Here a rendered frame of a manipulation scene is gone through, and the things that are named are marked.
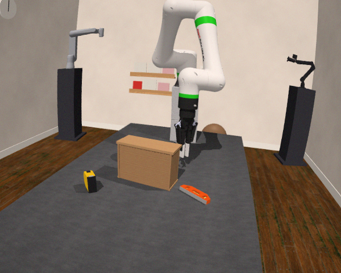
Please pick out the tan wooden cabinet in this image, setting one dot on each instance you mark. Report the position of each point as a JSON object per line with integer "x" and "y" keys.
{"x": 148, "y": 161}

